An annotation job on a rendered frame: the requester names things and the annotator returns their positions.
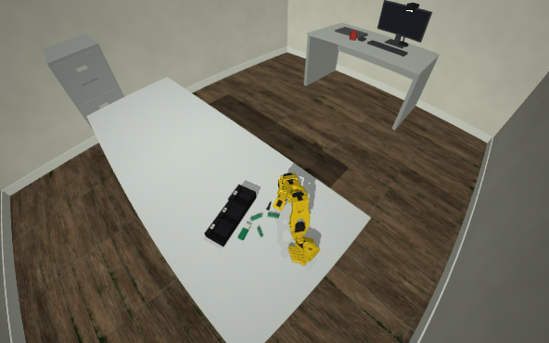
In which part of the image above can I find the black bin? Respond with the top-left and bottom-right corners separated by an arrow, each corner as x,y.
204,184 -> 257,247

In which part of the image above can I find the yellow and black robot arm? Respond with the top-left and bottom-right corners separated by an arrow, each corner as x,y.
278,173 -> 319,265

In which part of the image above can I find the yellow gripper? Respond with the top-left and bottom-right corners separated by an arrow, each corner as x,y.
273,190 -> 287,211

